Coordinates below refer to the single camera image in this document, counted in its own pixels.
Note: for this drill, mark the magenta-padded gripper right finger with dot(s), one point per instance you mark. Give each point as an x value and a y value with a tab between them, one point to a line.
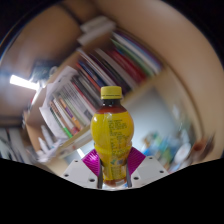
150	170

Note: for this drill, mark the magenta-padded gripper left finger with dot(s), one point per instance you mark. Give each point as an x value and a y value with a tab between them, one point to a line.
78	171

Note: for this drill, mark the wooden shelf unit with books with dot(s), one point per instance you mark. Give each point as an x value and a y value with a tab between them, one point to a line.
83	90

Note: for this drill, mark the ceiling light strip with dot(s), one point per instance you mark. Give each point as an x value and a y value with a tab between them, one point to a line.
23	82

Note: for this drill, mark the yellow drink bottle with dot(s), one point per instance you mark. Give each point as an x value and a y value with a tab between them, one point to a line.
112	133

